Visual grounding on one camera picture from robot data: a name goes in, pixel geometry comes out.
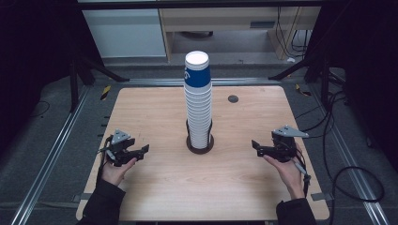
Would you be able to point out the black metal stand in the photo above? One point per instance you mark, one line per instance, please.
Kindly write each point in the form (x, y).
(73, 84)
(324, 78)

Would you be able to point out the yellow and black tape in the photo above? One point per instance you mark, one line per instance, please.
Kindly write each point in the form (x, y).
(105, 92)
(303, 91)

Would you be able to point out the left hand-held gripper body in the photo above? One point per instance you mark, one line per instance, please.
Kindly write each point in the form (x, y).
(119, 137)

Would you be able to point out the stack of white paper cups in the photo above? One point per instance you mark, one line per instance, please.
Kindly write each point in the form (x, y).
(198, 118)

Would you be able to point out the person's left hand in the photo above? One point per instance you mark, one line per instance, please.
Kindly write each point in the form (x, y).
(114, 175)

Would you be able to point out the grey tape strip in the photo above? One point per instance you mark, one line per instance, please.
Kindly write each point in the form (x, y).
(83, 197)
(320, 196)

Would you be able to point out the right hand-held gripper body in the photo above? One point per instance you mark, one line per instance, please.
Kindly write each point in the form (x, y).
(286, 146)

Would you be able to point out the person's right hand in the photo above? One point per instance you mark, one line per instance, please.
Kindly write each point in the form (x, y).
(291, 178)

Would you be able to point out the light wooden desk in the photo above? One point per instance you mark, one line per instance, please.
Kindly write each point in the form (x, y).
(219, 18)

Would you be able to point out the white cabinet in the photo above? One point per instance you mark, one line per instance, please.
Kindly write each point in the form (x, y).
(125, 34)

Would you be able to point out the black round table grommet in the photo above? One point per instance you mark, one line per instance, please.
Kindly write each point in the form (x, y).
(233, 99)

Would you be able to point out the aluminium floor rail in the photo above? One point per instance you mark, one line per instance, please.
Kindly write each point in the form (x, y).
(350, 156)
(150, 82)
(47, 162)

